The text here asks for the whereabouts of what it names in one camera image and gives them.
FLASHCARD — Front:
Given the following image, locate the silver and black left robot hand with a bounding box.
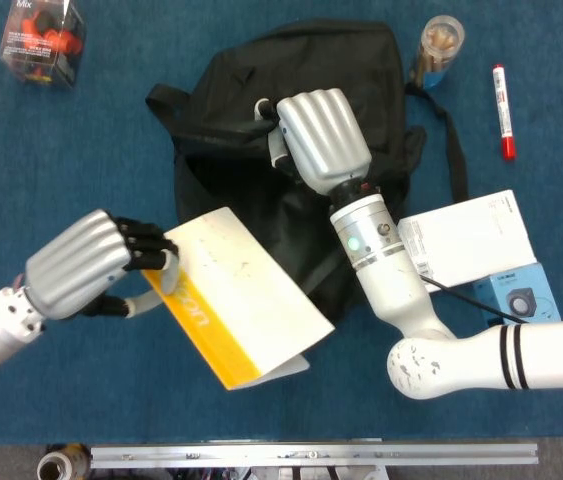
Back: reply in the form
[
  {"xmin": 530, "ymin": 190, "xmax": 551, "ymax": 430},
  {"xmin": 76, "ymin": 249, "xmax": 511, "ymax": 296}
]
[{"xmin": 24, "ymin": 208, "xmax": 181, "ymax": 322}]

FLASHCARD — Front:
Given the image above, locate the silver and black right robot hand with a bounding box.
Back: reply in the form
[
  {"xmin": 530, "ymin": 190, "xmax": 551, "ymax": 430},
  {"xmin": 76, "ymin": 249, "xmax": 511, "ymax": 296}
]
[{"xmin": 253, "ymin": 88, "xmax": 373, "ymax": 195}]

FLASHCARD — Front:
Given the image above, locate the black fabric backpack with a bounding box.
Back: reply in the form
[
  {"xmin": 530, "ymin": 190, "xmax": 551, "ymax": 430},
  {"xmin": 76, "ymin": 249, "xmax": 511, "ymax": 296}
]
[{"xmin": 144, "ymin": 19, "xmax": 470, "ymax": 324}]

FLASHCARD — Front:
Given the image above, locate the white and yellow book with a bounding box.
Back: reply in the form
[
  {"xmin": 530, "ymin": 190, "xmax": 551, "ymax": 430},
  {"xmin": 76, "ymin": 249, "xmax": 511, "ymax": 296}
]
[{"xmin": 141, "ymin": 205, "xmax": 336, "ymax": 391}]

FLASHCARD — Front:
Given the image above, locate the blue felt table cloth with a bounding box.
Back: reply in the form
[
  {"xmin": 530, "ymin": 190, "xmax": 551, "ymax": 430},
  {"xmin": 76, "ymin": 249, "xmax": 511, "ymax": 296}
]
[{"xmin": 0, "ymin": 0, "xmax": 563, "ymax": 446}]

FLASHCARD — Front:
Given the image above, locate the clear jar with wooden sticks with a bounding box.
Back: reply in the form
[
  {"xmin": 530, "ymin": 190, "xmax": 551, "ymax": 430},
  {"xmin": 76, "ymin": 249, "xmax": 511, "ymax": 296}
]
[{"xmin": 410, "ymin": 14, "xmax": 466, "ymax": 90}]

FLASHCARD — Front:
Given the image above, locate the flat white box green edge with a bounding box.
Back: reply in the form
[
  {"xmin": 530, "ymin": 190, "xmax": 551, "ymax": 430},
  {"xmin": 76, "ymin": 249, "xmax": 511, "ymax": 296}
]
[{"xmin": 396, "ymin": 188, "xmax": 536, "ymax": 294}]

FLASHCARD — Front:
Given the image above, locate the red and white marker pen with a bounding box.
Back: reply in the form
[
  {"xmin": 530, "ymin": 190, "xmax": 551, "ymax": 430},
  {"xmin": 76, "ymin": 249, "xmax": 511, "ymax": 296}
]
[{"xmin": 491, "ymin": 63, "xmax": 518, "ymax": 161}]

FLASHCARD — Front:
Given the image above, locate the tape roll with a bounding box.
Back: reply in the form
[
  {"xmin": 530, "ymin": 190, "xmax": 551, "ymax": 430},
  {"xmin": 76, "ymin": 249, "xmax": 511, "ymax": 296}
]
[{"xmin": 35, "ymin": 442, "xmax": 93, "ymax": 480}]

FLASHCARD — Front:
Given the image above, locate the clear box with red toy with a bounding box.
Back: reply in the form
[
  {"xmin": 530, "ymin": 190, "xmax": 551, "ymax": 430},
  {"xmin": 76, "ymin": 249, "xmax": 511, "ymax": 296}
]
[{"xmin": 0, "ymin": 0, "xmax": 87, "ymax": 91}]

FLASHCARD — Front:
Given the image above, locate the light blue speaker box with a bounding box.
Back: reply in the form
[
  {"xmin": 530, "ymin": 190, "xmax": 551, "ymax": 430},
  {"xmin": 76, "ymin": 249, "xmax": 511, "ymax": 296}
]
[{"xmin": 470, "ymin": 262, "xmax": 562, "ymax": 326}]

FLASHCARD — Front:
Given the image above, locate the thin black cable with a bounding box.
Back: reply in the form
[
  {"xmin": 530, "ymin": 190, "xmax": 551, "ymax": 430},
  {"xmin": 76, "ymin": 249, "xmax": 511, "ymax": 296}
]
[{"xmin": 418, "ymin": 272, "xmax": 527, "ymax": 326}]

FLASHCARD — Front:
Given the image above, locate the aluminium profile rail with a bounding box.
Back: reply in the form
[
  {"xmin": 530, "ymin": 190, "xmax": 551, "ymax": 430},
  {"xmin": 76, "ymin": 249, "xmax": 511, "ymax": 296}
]
[{"xmin": 89, "ymin": 442, "xmax": 540, "ymax": 470}]

